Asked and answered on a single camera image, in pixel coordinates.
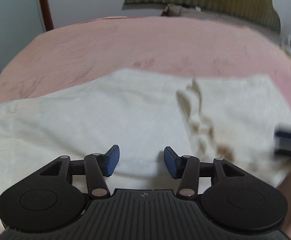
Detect pink bed sheet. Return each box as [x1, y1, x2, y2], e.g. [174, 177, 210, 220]
[0, 16, 291, 240]

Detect brown wooden door frame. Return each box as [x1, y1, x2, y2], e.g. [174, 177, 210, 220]
[39, 0, 54, 31]

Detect cream white pants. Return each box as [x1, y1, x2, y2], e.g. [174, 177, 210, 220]
[0, 69, 291, 194]

